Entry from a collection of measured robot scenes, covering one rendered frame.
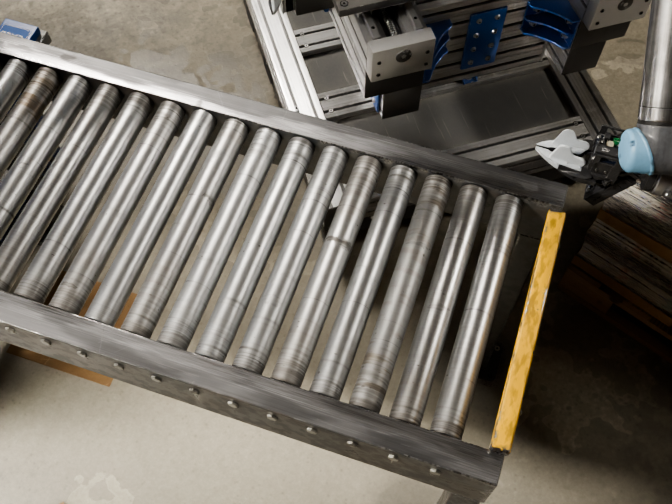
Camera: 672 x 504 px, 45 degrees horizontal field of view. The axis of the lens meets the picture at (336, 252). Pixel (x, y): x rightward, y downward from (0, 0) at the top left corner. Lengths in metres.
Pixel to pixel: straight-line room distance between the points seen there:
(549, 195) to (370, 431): 0.53
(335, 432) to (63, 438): 1.07
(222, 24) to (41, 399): 1.34
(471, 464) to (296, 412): 0.27
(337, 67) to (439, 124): 0.35
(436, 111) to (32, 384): 1.30
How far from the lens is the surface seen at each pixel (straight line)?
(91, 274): 1.40
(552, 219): 1.41
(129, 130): 1.54
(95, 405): 2.17
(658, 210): 1.85
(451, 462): 1.23
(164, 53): 2.75
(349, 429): 1.23
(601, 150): 1.49
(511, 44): 2.01
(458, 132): 2.25
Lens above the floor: 1.98
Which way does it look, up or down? 61 degrees down
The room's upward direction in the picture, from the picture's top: straight up
